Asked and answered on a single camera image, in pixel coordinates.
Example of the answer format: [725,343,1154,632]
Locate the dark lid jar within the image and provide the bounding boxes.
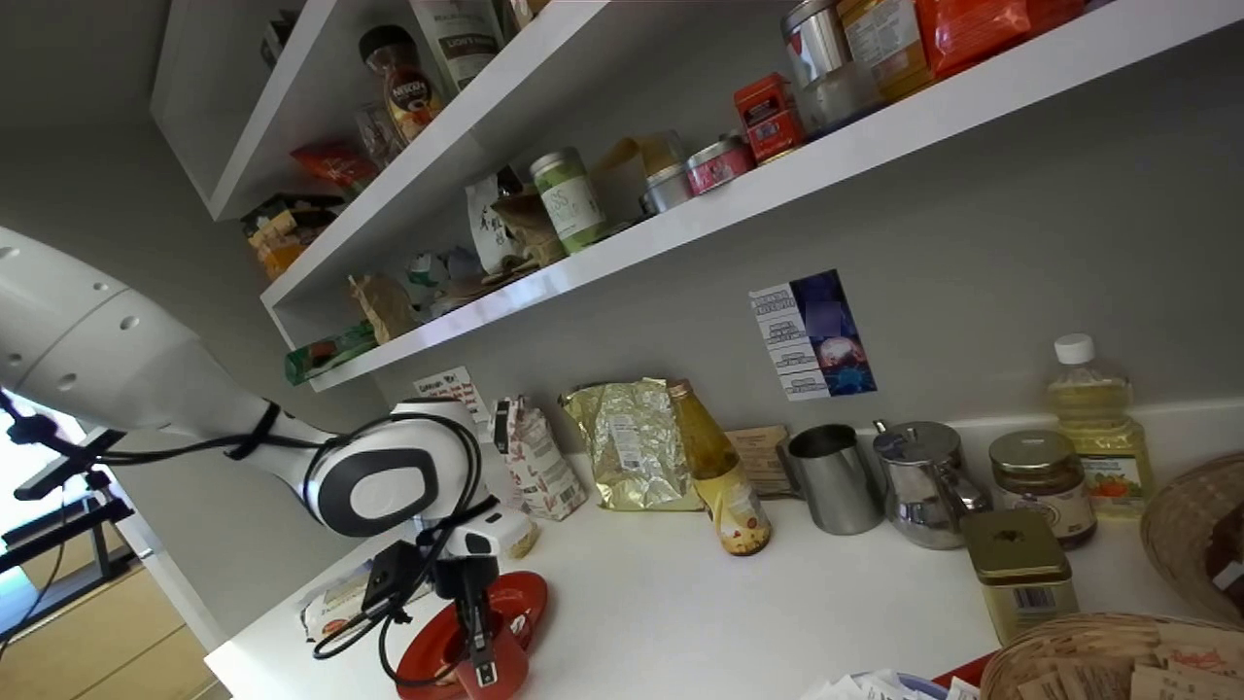
[355,25,438,129]

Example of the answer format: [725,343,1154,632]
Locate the yellow sauce bottle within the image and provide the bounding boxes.
[665,382,776,562]

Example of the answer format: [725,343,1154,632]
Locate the small brown box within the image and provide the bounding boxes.
[729,421,796,502]

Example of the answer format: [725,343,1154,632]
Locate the green label jar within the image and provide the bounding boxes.
[526,144,609,259]

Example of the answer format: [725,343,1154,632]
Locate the wicker basket with packets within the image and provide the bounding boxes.
[975,606,1244,700]

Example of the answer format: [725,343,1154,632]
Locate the red tray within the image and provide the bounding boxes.
[929,649,1003,693]

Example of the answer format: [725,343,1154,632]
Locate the blue white carton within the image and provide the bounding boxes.
[747,265,883,408]

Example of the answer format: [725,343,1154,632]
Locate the white printed snack bag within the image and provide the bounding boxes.
[490,395,594,526]

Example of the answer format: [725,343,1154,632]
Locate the small white jar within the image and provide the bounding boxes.
[642,160,695,217]

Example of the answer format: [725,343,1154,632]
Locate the pink round tin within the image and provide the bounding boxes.
[684,137,760,201]

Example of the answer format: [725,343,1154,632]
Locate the silver can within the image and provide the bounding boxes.
[776,0,865,137]

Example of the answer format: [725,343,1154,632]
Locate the brown paper bag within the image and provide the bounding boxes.
[345,270,420,345]

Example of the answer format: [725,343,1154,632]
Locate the wrapped cookie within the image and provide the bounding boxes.
[301,567,394,645]

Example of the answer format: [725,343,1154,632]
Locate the black robot table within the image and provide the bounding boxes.
[0,491,139,645]

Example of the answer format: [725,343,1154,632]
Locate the green packets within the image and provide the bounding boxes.
[281,326,380,391]

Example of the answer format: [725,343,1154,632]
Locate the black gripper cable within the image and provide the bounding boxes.
[309,588,438,689]

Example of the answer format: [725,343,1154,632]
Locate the steel teapot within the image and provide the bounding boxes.
[866,415,994,553]

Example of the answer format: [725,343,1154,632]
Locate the steel cup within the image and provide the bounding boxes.
[787,421,887,541]

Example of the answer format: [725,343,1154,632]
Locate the orange foil bag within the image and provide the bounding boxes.
[915,0,1085,84]

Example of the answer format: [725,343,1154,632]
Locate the teal box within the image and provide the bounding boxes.
[403,240,486,323]

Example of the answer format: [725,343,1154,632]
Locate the white shelf board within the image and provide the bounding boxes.
[149,0,614,225]
[256,0,1244,397]

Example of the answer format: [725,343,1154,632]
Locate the gold foil bag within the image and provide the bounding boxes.
[561,375,713,516]

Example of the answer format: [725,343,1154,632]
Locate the yellow food package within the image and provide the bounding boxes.
[837,0,933,109]

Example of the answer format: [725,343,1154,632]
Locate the red box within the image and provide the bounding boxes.
[730,69,808,166]

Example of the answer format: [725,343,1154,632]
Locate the round wicker basket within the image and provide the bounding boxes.
[1137,446,1244,632]

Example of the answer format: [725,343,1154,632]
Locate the glass jar with metal lid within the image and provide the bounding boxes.
[984,430,1100,550]

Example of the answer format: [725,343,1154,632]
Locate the gold tea tin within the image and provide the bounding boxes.
[962,502,1082,649]

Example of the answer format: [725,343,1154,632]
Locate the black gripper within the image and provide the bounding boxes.
[450,553,510,689]

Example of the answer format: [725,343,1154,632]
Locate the orange plate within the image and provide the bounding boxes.
[394,625,535,700]

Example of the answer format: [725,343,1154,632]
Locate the black tripod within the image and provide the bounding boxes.
[0,384,131,507]

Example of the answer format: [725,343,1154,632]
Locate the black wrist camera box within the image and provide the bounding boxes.
[358,539,433,616]

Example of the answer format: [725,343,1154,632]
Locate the white and black card package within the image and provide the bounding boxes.
[462,173,526,284]

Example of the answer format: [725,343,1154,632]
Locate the cooking oil bottle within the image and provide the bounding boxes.
[1041,330,1154,522]

